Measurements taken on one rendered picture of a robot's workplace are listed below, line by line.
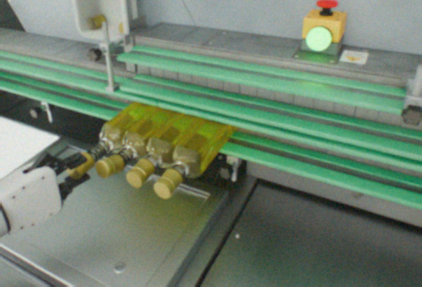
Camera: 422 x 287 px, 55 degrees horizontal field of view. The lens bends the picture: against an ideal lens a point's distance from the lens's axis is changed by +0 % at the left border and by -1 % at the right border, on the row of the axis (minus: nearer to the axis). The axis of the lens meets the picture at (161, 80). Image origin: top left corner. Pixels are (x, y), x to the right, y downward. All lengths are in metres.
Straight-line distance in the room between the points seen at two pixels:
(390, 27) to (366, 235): 0.41
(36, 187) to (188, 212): 0.31
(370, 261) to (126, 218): 0.46
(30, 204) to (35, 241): 0.14
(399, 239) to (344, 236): 0.10
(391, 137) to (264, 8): 0.37
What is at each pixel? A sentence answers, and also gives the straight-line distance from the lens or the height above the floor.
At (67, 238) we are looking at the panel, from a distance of 0.84.
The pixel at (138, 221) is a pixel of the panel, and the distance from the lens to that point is 0.84.
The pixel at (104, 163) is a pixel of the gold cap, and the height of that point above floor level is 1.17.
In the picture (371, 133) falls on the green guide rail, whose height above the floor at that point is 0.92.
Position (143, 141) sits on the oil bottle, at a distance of 0.80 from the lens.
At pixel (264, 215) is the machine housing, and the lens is 0.91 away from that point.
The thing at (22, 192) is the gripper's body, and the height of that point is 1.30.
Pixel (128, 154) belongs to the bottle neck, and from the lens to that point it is 0.79.
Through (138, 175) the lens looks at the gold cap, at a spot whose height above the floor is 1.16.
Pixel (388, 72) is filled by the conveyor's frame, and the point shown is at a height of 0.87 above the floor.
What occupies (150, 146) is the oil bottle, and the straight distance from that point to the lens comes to 0.78.
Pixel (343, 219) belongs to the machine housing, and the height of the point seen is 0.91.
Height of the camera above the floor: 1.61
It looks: 49 degrees down
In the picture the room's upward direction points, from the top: 127 degrees counter-clockwise
